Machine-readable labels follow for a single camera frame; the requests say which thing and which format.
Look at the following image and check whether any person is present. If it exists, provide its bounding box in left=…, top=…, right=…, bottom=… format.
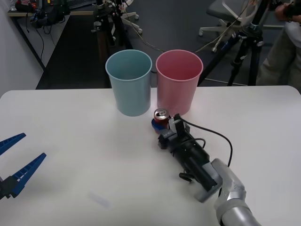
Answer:
left=255, top=0, right=301, bottom=87

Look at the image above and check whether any black tripod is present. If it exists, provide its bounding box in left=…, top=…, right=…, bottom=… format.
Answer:
left=199, top=0, right=271, bottom=87
left=91, top=0, right=132, bottom=56

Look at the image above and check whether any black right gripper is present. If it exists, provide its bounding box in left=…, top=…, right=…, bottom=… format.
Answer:
left=150, top=118, right=196, bottom=154

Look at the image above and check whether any person's left hand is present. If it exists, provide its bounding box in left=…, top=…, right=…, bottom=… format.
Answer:
left=274, top=3, right=288, bottom=22

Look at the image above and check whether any red drink can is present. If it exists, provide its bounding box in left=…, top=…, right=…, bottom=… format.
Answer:
left=153, top=108, right=170, bottom=128

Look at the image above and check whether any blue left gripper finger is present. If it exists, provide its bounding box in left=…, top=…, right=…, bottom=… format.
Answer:
left=0, top=152, right=47, bottom=200
left=0, top=132, right=27, bottom=156

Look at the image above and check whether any pale blue plastic bin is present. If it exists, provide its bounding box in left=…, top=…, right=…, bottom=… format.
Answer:
left=105, top=49, right=153, bottom=117

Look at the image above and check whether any pale floor cable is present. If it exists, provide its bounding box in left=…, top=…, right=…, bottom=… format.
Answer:
left=119, top=0, right=253, bottom=54

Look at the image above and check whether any pink plastic bin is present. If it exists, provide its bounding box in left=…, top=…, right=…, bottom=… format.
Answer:
left=155, top=49, right=204, bottom=117

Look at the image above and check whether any white office chair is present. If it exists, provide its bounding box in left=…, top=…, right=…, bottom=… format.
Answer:
left=198, top=0, right=261, bottom=53

